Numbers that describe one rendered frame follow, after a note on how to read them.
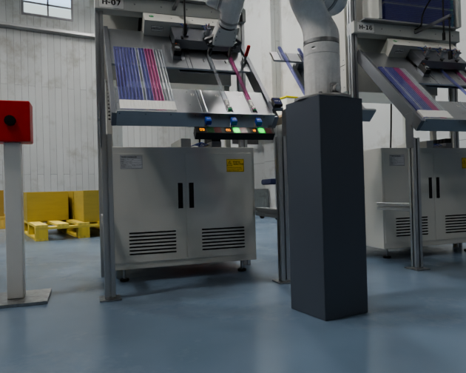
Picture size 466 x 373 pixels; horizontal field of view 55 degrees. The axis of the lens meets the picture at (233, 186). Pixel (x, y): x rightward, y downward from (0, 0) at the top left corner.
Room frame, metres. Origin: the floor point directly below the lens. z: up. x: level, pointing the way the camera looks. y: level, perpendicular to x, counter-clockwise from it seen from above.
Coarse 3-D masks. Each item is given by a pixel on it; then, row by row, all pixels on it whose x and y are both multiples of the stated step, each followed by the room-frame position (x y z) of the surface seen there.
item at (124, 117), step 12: (120, 120) 1.76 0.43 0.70; (132, 120) 1.77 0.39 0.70; (144, 120) 1.78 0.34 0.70; (156, 120) 1.80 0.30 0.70; (168, 120) 1.81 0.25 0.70; (180, 120) 1.83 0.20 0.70; (192, 120) 1.84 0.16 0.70; (216, 120) 1.87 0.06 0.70; (228, 120) 1.89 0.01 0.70; (240, 120) 1.90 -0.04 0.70; (252, 120) 1.92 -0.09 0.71; (264, 120) 1.93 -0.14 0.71
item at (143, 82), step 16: (128, 48) 2.09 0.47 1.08; (144, 48) 2.12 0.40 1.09; (128, 64) 1.99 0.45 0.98; (144, 64) 2.02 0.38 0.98; (160, 64) 2.05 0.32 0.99; (128, 80) 1.90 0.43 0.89; (144, 80) 1.93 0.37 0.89; (160, 80) 1.95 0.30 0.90; (128, 96) 1.82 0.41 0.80; (144, 96) 1.84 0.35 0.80; (160, 96) 1.87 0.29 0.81
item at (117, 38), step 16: (112, 32) 2.19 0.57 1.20; (128, 32) 2.23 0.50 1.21; (112, 48) 2.08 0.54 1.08; (160, 48) 2.17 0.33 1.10; (112, 64) 2.00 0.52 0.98; (176, 64) 2.10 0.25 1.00; (192, 64) 2.13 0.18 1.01; (208, 64) 2.16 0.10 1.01; (224, 64) 2.19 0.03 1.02; (240, 64) 2.22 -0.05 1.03
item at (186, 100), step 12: (180, 96) 1.92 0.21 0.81; (192, 96) 1.94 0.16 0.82; (204, 96) 1.96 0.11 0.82; (216, 96) 1.97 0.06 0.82; (228, 96) 1.99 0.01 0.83; (240, 96) 2.02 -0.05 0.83; (252, 96) 2.04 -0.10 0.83; (180, 108) 1.86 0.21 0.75; (192, 108) 1.87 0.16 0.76; (204, 108) 1.89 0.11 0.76; (216, 108) 1.91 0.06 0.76; (240, 108) 1.95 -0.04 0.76; (264, 108) 1.99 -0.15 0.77
